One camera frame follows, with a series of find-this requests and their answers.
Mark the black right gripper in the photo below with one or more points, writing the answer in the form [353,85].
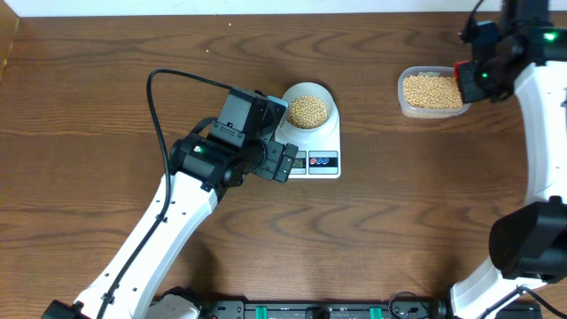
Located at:
[469,89]

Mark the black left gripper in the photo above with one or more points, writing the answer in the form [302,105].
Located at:
[273,150]

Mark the red plastic measuring scoop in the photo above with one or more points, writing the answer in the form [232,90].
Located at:
[461,69]

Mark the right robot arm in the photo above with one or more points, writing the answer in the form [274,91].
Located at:
[527,248]

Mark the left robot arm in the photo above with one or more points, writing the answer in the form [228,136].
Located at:
[201,170]

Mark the white digital kitchen scale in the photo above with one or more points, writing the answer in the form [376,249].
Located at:
[319,155]

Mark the soybeans in grey bowl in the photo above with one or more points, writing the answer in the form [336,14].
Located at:
[307,112]

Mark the light grey bowl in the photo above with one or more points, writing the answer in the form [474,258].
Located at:
[310,89]

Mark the clear plastic container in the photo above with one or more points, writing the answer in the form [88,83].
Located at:
[422,113]

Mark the pile of soybeans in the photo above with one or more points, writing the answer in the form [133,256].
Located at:
[432,92]

